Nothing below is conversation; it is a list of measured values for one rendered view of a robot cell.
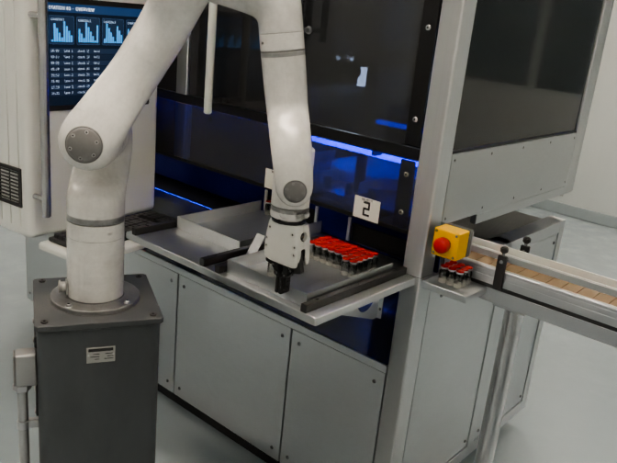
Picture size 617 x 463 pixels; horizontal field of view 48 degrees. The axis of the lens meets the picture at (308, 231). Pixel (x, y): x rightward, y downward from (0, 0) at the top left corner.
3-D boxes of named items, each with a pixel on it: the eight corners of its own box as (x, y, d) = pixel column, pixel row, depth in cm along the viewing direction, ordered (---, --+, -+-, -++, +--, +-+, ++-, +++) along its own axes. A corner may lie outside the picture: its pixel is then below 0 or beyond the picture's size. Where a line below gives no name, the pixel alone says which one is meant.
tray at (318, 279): (315, 246, 194) (317, 234, 193) (391, 275, 179) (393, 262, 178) (226, 272, 169) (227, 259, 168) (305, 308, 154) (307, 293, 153)
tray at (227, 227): (260, 210, 224) (261, 199, 222) (320, 231, 208) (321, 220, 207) (176, 227, 198) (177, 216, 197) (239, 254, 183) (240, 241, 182)
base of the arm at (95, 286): (51, 319, 141) (50, 233, 135) (49, 283, 158) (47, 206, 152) (145, 312, 148) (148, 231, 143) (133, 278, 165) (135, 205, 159)
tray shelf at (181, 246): (248, 211, 227) (249, 207, 227) (430, 277, 185) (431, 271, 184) (125, 237, 192) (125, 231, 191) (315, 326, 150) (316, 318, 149)
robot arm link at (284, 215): (319, 208, 150) (317, 220, 150) (288, 197, 155) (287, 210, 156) (293, 213, 143) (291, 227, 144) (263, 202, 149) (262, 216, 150)
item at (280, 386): (190, 271, 403) (196, 121, 376) (520, 426, 278) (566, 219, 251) (26, 315, 329) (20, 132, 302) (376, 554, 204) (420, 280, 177)
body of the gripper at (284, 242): (318, 218, 150) (312, 265, 153) (284, 206, 156) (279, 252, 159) (295, 223, 144) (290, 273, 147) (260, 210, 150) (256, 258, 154)
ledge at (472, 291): (448, 275, 188) (449, 269, 188) (491, 290, 180) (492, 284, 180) (420, 287, 178) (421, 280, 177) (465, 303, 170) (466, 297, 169)
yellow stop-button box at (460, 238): (444, 248, 179) (449, 221, 177) (469, 256, 175) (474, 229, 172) (429, 254, 173) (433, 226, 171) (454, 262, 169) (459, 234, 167)
